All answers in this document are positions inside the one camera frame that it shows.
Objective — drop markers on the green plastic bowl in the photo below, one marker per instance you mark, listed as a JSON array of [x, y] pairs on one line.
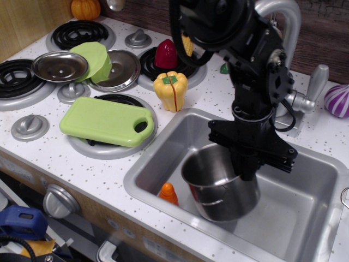
[[97, 57]]

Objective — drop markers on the yellow toy corn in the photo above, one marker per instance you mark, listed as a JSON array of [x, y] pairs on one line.
[[187, 44]]

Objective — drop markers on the stainless steel pot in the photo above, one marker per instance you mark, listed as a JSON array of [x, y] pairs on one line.
[[220, 195]]

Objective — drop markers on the silver oven door handle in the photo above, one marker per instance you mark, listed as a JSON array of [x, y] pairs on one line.
[[107, 252]]

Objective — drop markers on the back right black burner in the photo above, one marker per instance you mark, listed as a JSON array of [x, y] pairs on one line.
[[149, 71]]

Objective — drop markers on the silver faucet handle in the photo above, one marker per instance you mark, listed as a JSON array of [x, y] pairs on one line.
[[305, 103]]

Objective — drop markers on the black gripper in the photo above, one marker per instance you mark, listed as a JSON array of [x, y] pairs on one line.
[[252, 141]]

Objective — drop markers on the silver stove knob front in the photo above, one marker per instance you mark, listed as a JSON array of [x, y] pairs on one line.
[[30, 128]]

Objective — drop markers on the silver stove knob back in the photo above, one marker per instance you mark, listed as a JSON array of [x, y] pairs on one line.
[[138, 40]]

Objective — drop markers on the blue clamp tool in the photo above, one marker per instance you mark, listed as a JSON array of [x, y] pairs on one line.
[[23, 222]]

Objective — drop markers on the silver oven knob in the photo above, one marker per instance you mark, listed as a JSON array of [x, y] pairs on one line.
[[59, 203]]

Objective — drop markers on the steel lid left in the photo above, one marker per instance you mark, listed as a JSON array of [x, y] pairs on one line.
[[59, 66]]

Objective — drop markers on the orange toy pumpkin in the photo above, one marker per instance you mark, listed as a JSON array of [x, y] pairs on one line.
[[85, 9]]

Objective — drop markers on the far left black burner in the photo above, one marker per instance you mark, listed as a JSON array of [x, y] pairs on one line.
[[20, 87]]

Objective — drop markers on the orange tape piece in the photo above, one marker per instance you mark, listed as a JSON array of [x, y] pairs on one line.
[[41, 247]]

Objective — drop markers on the purple striped toy onion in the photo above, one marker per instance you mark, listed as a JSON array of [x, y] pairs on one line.
[[336, 101]]

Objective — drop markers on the yellow toy bell pepper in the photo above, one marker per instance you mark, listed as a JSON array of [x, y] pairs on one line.
[[171, 88]]

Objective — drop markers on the silver toy faucet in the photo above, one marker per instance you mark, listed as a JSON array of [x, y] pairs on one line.
[[292, 22]]

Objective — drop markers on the green cutting board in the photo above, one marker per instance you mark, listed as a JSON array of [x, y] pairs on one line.
[[108, 122]]

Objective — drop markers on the orange toy carrot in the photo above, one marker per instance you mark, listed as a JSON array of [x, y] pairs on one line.
[[168, 193]]

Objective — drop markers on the silver hanging spoon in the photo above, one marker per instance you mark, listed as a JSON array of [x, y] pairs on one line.
[[116, 5]]

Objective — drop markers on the silver wire hook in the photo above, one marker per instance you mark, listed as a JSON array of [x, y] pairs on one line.
[[342, 197]]

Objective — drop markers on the silver stove knob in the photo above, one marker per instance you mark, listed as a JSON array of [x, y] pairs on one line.
[[30, 128], [138, 40], [68, 93]]

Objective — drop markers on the red toy pepper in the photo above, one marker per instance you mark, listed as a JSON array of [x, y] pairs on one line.
[[166, 55]]

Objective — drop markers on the steel lid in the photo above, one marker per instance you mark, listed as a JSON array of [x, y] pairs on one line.
[[59, 66], [124, 70]]

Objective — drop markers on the black burner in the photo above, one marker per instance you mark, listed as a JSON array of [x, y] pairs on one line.
[[74, 33], [103, 151], [149, 71], [20, 87]]

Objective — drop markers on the silver sink basin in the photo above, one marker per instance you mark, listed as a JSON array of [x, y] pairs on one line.
[[277, 216]]

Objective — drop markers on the steel lid right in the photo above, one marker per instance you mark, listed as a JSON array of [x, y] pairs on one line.
[[124, 70]]

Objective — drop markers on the silver stove knob middle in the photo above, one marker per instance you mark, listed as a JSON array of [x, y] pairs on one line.
[[68, 93]]

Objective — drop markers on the purple toy eggplant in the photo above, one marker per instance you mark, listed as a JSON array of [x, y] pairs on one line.
[[224, 69]]

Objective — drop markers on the front black burner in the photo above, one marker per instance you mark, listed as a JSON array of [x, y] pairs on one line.
[[103, 151]]

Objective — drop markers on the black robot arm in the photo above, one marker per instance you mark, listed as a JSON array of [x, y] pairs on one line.
[[256, 63]]

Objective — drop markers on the back left black burner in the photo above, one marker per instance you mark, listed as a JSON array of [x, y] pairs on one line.
[[74, 33]]

